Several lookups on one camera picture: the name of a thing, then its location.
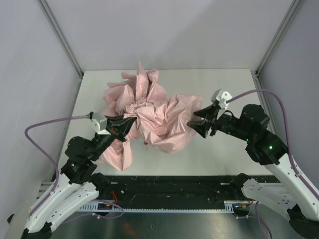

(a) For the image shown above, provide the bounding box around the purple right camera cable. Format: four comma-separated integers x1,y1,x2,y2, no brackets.
225,89,319,207

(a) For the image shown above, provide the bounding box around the aluminium corner post left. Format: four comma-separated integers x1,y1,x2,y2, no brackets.
36,0,84,83

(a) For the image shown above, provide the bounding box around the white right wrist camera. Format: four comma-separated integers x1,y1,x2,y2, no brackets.
211,89,232,110

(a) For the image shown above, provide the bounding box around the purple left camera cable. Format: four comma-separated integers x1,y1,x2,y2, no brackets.
24,114,92,217

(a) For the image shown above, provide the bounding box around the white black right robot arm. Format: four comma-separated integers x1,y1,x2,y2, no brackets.
187,103,319,239

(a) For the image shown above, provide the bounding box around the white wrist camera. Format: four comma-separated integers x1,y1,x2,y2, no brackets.
211,89,232,110
89,112,111,135

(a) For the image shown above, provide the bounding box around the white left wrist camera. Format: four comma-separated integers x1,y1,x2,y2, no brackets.
89,112,111,135

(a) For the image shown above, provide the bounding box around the purple camera cable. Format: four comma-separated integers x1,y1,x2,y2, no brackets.
24,114,92,217
225,89,319,207

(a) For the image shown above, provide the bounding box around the pink folding umbrella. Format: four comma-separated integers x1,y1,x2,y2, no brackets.
98,64,202,171

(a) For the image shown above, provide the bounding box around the aluminium corner post right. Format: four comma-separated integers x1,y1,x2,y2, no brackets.
255,0,306,78

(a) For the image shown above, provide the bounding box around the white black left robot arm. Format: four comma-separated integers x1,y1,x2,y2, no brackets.
5,112,136,239

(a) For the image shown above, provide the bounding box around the aluminium corner post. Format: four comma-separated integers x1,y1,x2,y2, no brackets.
36,0,84,83
255,0,306,78

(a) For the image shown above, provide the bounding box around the grey slotted cable duct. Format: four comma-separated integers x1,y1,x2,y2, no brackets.
53,201,236,215

